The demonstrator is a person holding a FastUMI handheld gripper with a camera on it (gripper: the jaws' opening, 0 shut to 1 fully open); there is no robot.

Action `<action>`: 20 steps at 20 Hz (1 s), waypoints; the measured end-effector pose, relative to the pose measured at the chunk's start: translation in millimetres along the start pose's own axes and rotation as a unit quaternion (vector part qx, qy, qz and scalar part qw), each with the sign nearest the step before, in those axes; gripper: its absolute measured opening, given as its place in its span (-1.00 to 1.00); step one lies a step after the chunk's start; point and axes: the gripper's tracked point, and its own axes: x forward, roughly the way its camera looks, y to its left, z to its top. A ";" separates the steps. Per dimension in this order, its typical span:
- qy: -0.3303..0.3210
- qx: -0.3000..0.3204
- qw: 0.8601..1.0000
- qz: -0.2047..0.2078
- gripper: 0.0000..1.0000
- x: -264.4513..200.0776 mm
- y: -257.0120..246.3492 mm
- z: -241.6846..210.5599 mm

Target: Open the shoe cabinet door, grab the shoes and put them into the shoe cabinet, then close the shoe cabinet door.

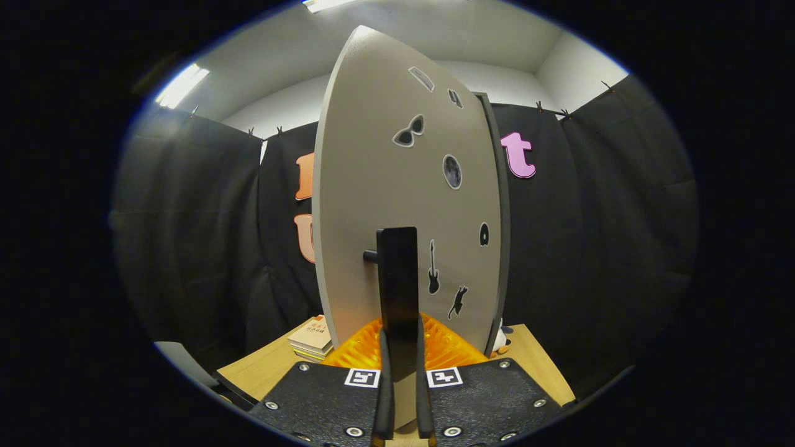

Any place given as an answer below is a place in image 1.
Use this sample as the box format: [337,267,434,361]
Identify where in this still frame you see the dark grey shoe cabinet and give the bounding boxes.
[475,92,511,339]

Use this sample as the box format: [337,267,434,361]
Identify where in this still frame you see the stack of books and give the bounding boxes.
[287,315,336,363]

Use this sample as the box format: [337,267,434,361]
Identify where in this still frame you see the large ceiling light panel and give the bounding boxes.
[302,0,358,13]

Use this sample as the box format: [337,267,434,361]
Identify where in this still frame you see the row of small cloth clips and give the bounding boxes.
[188,79,612,138]

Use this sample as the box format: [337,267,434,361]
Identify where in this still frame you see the black backdrop cloth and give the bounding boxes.
[111,74,701,398]

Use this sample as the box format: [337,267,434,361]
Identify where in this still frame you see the narrow ceiling light strip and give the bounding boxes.
[155,62,211,110]

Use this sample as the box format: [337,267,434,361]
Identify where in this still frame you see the beige shoe cabinet door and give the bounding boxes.
[312,25,504,430]

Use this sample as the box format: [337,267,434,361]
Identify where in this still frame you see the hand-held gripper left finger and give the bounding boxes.
[248,318,396,447]

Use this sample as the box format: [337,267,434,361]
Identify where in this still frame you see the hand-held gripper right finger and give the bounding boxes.
[415,314,565,447]

